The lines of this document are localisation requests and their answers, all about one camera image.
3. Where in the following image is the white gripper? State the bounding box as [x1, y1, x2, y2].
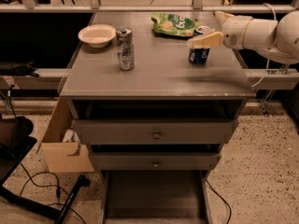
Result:
[186, 11, 252, 49]

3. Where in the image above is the blue pepsi can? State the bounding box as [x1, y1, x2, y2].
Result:
[188, 25, 212, 65]

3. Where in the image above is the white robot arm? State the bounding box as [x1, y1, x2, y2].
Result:
[187, 11, 299, 64]

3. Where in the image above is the grey drawer cabinet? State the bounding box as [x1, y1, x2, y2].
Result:
[57, 10, 257, 224]

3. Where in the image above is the silver energy drink can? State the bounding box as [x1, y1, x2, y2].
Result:
[116, 26, 135, 71]

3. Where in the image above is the grey top drawer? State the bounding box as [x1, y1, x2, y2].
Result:
[73, 119, 238, 145]

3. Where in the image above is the grey middle drawer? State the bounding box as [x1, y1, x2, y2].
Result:
[89, 152, 221, 171]

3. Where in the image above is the grey open bottom drawer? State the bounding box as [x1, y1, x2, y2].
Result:
[100, 171, 213, 224]

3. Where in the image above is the green chip bag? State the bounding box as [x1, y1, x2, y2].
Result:
[151, 13, 199, 37]

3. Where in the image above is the white bowl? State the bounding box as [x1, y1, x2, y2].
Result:
[78, 24, 116, 48]

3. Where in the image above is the brown cardboard box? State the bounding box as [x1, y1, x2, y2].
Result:
[41, 99, 93, 173]

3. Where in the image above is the black chair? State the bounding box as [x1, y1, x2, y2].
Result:
[0, 117, 36, 185]

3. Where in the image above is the black stand leg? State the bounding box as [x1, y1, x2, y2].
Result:
[0, 175, 92, 224]

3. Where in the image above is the white hanging cable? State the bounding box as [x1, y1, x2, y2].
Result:
[251, 3, 278, 89]

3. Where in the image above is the metal railing frame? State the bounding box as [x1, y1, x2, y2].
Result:
[0, 0, 299, 91]

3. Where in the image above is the black floor cable left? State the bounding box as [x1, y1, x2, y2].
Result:
[0, 142, 88, 224]

